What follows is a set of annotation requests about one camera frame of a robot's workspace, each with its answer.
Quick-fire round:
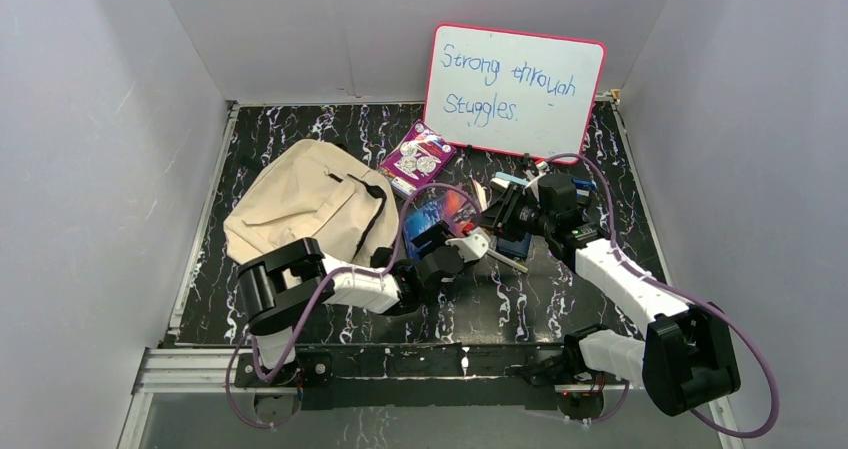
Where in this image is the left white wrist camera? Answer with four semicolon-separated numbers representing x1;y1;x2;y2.
446;228;491;264

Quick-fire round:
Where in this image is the Jane Eyre paperback book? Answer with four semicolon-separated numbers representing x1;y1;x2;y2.
400;182;485;260

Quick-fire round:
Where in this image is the beige canvas backpack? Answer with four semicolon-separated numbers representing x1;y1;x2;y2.
224;139;399;267

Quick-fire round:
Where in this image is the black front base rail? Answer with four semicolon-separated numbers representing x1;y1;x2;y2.
291;343;598;413

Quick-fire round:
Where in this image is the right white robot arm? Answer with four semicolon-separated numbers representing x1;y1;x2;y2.
481;174;741;416

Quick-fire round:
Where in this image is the light blue white stapler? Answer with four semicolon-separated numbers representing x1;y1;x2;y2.
489;172;529;190

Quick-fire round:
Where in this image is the pink framed whiteboard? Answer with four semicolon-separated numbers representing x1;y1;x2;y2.
423;24;606;158

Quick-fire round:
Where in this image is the white marker pale cap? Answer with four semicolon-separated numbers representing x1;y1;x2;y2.
486;248;529;274

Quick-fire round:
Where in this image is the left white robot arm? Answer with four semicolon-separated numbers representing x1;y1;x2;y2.
238;226;490;385

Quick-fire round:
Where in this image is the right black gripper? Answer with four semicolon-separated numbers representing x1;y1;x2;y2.
469;183;554;243

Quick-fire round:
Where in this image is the blue black stapler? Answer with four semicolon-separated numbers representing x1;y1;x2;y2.
572;178;597;202

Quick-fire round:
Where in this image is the purple colouring book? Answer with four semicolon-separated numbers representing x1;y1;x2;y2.
377;120;457;197

